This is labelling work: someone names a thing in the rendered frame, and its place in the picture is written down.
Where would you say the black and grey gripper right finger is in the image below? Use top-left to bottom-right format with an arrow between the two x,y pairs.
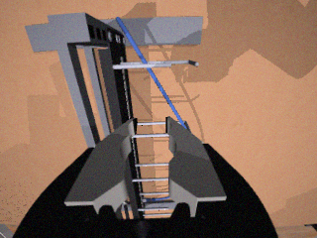
165,116 -> 278,238

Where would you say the dark grey patch panel rack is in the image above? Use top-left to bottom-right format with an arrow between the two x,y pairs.
25,12 -> 203,219

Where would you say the blue cable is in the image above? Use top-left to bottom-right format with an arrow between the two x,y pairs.
116,17 -> 186,201

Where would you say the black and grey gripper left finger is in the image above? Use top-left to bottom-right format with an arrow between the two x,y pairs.
12,117 -> 138,238

